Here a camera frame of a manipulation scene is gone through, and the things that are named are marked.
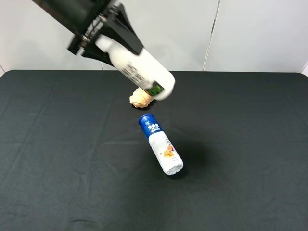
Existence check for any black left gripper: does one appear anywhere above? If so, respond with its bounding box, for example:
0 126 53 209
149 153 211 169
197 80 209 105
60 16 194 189
34 0 143 66

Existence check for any white milk bottle green label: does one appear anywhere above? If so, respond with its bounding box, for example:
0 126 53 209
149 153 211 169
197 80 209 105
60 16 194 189
96 35 176 101

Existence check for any spiral cream horn pastry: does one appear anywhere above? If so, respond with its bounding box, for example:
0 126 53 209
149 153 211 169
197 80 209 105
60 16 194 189
129 88 154 108

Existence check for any white yogurt bottle blue cap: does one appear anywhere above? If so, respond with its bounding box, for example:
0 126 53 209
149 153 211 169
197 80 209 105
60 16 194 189
138 113 184 176

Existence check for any black tablecloth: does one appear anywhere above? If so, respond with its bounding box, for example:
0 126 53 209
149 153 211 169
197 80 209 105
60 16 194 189
0 70 308 231

